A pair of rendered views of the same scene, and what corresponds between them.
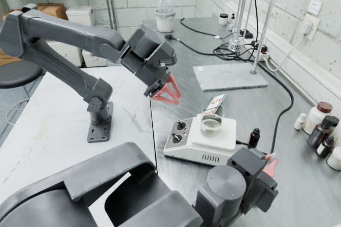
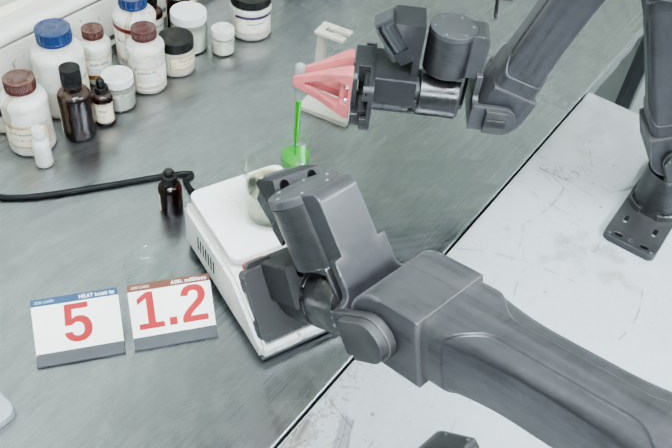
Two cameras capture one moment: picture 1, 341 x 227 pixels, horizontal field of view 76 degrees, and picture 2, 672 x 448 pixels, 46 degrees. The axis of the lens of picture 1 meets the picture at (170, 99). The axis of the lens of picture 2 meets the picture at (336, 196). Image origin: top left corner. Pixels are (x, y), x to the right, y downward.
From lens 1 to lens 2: 0.95 m
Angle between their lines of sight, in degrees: 91
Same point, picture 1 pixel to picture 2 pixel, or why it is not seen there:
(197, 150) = not seen: hidden behind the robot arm
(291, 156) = (155, 152)
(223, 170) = (445, 31)
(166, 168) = not seen: hidden behind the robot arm
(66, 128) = not seen: outside the picture
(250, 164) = (414, 12)
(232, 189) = (457, 19)
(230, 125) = (218, 192)
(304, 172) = (180, 130)
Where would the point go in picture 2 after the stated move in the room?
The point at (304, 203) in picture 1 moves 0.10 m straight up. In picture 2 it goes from (247, 119) to (248, 62)
